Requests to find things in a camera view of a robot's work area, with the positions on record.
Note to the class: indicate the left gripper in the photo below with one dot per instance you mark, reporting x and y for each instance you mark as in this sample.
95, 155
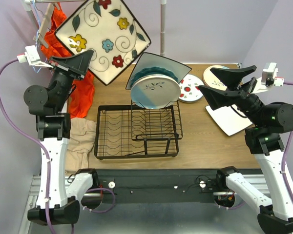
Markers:
79, 62

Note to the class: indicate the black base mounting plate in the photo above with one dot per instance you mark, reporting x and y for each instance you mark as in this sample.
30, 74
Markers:
158, 185

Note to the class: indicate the flower square plate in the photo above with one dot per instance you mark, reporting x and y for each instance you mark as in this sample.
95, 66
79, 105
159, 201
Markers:
110, 30

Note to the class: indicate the blue and cream round plate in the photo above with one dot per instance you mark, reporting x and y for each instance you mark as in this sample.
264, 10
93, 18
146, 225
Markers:
211, 80

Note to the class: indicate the grey square plate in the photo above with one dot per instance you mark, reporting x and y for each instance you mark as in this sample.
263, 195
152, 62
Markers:
228, 120

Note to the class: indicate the wooden clip hanger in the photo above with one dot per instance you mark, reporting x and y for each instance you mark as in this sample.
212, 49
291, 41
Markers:
45, 22

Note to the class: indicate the orange shorts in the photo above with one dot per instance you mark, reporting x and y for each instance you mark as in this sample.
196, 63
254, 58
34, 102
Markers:
82, 97

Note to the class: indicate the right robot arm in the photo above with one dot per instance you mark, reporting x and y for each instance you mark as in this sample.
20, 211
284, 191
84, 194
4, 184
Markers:
274, 212

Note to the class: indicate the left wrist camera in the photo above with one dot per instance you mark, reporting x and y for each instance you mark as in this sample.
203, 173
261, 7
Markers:
33, 57

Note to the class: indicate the white clothes rack frame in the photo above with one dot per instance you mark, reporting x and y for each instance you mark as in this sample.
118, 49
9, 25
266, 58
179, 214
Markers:
28, 3

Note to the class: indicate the teal rimmed plate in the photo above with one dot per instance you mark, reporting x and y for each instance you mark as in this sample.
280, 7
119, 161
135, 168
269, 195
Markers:
153, 71

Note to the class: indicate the watermelon round plate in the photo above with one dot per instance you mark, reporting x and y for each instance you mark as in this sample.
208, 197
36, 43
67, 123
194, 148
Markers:
190, 89

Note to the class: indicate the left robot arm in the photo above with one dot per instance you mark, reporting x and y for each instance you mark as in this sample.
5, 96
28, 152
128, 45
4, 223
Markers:
56, 203

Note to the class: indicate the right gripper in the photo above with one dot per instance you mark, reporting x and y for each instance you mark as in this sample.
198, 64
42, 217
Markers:
217, 98

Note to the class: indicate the beige cloth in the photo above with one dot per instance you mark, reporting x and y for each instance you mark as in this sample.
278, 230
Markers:
81, 142

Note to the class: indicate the large white square plate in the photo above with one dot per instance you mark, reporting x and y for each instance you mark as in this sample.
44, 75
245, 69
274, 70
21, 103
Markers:
149, 60

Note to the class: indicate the black wire dish rack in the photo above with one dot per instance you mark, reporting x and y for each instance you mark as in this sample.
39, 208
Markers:
131, 132

